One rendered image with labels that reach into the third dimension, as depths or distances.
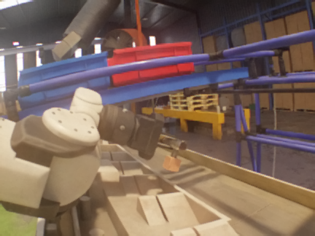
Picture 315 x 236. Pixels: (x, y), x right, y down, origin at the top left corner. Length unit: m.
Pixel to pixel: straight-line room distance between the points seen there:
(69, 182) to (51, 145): 0.07
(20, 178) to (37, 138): 0.04
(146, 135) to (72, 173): 0.32
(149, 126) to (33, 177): 0.39
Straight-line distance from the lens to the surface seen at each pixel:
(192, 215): 0.54
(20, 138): 0.22
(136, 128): 0.53
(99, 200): 0.67
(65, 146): 0.23
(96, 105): 0.45
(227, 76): 0.88
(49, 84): 0.63
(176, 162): 0.57
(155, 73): 0.74
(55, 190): 0.28
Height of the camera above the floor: 1.20
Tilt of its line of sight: 6 degrees down
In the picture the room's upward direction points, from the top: 5 degrees counter-clockwise
